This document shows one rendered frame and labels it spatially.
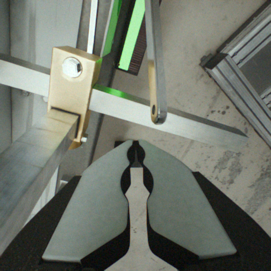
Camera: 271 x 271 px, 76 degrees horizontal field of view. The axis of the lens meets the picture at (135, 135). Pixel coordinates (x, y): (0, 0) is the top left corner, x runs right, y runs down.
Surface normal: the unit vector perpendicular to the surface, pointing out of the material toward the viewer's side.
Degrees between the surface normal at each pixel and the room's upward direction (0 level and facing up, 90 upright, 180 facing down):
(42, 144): 90
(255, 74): 0
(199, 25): 0
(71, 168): 0
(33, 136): 90
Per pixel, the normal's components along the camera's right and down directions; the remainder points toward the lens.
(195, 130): 0.01, 0.49
